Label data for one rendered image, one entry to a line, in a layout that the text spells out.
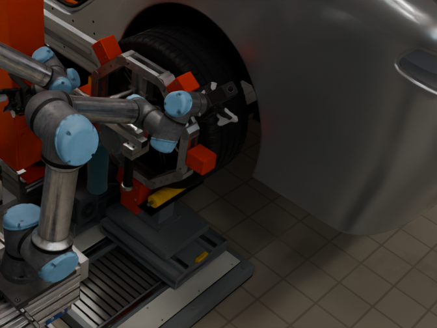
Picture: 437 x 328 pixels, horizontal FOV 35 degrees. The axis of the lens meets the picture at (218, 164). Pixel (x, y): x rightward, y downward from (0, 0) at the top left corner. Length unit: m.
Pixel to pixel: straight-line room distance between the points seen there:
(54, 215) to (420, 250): 2.40
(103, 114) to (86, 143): 0.25
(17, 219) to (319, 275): 1.85
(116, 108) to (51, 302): 0.70
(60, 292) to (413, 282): 1.96
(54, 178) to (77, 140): 0.15
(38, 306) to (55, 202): 0.53
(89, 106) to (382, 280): 2.09
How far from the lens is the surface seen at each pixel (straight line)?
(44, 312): 2.35
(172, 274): 3.14
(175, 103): 1.99
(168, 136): 2.03
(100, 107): 1.97
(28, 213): 2.08
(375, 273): 3.62
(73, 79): 2.52
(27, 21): 2.70
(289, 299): 3.35
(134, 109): 2.07
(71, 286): 2.36
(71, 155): 1.74
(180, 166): 2.68
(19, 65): 2.30
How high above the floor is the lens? 2.47
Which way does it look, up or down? 38 degrees down
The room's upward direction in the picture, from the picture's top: 10 degrees clockwise
